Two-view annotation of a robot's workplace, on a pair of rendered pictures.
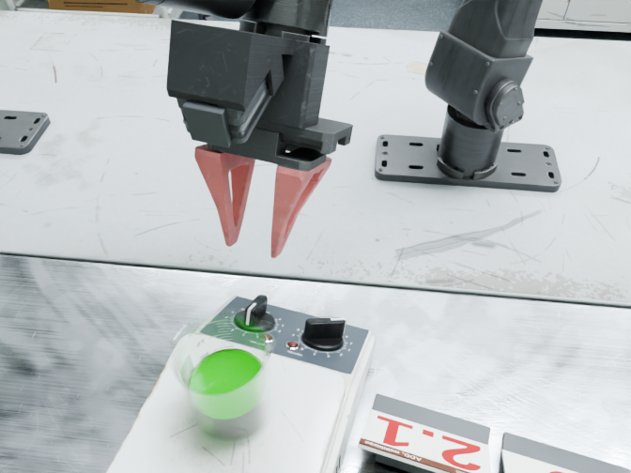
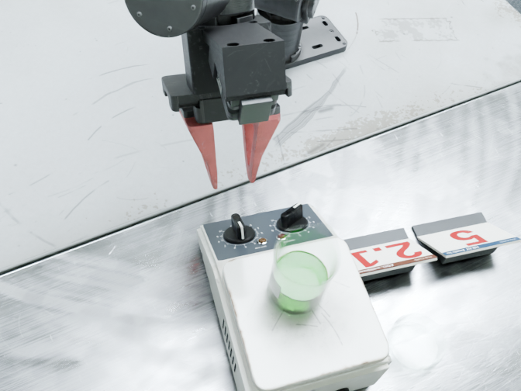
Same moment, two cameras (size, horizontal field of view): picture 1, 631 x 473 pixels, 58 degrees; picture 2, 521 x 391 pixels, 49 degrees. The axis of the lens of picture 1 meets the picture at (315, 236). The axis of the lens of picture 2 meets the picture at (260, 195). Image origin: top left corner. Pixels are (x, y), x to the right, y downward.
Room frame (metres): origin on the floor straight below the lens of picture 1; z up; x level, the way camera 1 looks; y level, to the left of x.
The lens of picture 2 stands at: (0.03, 0.23, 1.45)
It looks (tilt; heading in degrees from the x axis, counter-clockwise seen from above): 56 degrees down; 318
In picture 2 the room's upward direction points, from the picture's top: 9 degrees clockwise
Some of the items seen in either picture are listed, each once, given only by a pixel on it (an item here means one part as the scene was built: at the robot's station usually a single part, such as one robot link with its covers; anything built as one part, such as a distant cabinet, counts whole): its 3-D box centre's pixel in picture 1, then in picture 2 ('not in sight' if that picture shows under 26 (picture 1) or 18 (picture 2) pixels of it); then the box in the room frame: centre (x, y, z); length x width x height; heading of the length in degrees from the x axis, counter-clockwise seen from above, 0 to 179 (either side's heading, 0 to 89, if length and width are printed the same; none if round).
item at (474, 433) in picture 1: (427, 436); (381, 250); (0.17, -0.08, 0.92); 0.09 x 0.06 x 0.04; 71
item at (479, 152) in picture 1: (470, 137); (277, 29); (0.49, -0.17, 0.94); 0.20 x 0.07 x 0.08; 83
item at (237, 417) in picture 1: (232, 378); (303, 271); (0.16, 0.05, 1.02); 0.06 x 0.05 x 0.08; 109
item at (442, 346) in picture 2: not in sight; (415, 343); (0.08, -0.05, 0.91); 0.06 x 0.06 x 0.02
